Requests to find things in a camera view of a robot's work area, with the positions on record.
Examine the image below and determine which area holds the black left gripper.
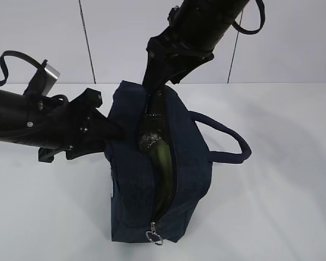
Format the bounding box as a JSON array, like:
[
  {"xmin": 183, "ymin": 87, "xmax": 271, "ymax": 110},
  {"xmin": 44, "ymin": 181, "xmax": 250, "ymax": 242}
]
[{"xmin": 38, "ymin": 88, "xmax": 126, "ymax": 163}]

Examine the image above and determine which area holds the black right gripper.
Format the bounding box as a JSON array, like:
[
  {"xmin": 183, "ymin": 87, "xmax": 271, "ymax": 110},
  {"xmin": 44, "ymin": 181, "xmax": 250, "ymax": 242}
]
[{"xmin": 142, "ymin": 24, "xmax": 215, "ymax": 94}]

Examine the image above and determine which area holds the dark navy lunch bag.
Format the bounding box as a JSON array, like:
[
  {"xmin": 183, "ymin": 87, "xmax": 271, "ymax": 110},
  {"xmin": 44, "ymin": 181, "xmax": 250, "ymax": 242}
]
[{"xmin": 104, "ymin": 81, "xmax": 251, "ymax": 245}]

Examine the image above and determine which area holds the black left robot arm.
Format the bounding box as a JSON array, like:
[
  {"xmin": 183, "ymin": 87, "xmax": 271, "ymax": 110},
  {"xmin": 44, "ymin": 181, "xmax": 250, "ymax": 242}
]
[{"xmin": 0, "ymin": 88, "xmax": 125, "ymax": 163}]

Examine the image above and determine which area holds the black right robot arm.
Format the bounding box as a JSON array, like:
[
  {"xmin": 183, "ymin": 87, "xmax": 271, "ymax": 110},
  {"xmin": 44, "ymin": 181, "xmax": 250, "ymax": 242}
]
[{"xmin": 142, "ymin": 0, "xmax": 259, "ymax": 94}]

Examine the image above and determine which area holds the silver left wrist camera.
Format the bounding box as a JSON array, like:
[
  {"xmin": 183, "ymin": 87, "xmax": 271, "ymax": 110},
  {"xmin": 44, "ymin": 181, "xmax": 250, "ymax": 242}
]
[{"xmin": 38, "ymin": 60, "xmax": 60, "ymax": 96}]

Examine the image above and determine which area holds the black camera cable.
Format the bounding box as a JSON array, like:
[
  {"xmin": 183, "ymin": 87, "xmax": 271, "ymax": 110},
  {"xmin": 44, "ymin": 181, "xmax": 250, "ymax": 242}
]
[
  {"xmin": 0, "ymin": 51, "xmax": 44, "ymax": 85},
  {"xmin": 232, "ymin": 0, "xmax": 267, "ymax": 35}
]

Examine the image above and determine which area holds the black left camera cable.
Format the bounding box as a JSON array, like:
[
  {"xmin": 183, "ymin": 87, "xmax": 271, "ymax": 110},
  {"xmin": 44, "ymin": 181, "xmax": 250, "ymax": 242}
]
[{"xmin": 0, "ymin": 51, "xmax": 44, "ymax": 85}]

